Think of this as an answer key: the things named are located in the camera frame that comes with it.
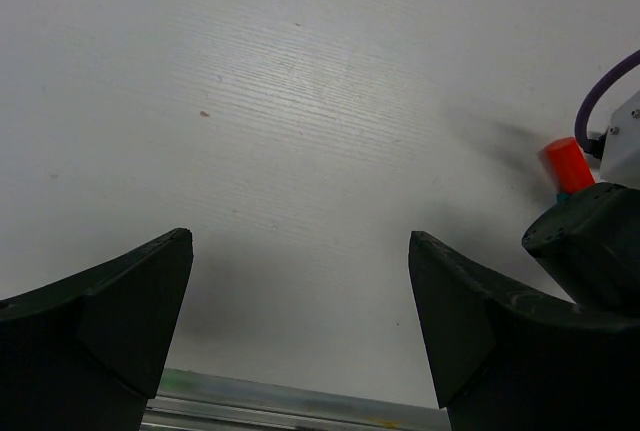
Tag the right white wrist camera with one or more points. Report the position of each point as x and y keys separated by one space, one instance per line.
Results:
x=620 y=163

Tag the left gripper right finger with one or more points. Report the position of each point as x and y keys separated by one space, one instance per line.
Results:
x=505 y=356

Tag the teal rectangular block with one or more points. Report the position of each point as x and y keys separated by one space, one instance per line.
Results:
x=561 y=197

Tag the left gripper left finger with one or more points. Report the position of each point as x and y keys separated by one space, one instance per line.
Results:
x=87 y=352

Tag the red cylinder block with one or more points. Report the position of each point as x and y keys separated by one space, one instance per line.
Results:
x=566 y=166

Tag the aluminium table frame rail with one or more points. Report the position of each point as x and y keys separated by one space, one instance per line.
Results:
x=191 y=401

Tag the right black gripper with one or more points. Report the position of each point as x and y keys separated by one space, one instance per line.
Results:
x=589 y=244

